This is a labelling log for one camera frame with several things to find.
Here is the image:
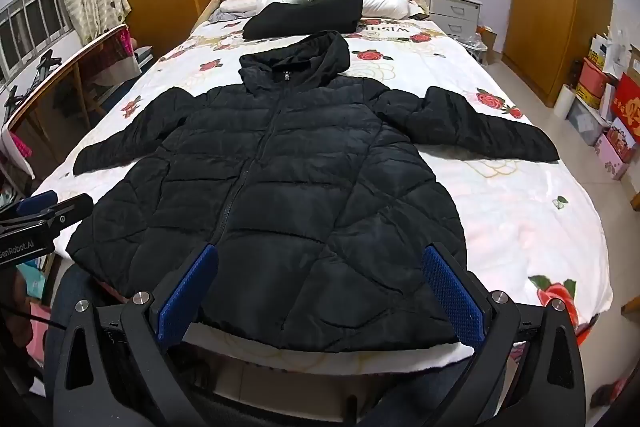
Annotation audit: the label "red and yellow gift box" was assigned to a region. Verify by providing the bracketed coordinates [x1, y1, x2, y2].
[611, 72, 640, 138]

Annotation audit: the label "white paper bags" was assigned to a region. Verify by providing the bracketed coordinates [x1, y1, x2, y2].
[587, 34, 631, 72]

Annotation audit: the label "black cable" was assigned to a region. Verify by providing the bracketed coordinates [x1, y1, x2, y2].
[0, 304, 66, 330]

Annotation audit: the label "pink floral box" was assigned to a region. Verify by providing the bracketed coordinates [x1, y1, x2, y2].
[594, 117, 636, 182]

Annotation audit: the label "grey nightstand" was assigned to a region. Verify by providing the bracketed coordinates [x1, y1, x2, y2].
[429, 0, 482, 38]

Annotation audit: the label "barred window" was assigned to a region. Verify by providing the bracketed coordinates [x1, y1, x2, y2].
[0, 0, 68, 82]

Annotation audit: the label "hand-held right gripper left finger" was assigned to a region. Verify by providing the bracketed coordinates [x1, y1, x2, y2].
[52, 243, 221, 427]

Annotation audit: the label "black folded garment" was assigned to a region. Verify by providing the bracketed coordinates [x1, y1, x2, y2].
[243, 0, 365, 42]

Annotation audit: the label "white paper roll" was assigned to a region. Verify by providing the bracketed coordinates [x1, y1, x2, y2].
[554, 84, 577, 122]

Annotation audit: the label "clear storage box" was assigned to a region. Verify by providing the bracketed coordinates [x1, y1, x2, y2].
[567, 99, 608, 146]

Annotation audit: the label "white box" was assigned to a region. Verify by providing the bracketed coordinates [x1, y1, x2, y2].
[134, 46, 157, 70]

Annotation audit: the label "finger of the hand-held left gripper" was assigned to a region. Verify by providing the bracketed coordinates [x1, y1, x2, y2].
[0, 190, 58, 223]
[0, 195, 94, 238]

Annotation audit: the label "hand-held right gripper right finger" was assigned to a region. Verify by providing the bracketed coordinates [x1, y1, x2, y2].
[422, 243, 587, 427]

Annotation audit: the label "white pillow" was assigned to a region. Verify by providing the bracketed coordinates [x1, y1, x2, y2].
[219, 0, 261, 15]

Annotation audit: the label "bed with floral sheet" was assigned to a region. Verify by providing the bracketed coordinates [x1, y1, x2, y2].
[35, 0, 613, 378]

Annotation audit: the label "black hooded puffer jacket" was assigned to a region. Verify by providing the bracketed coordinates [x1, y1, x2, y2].
[66, 31, 560, 352]

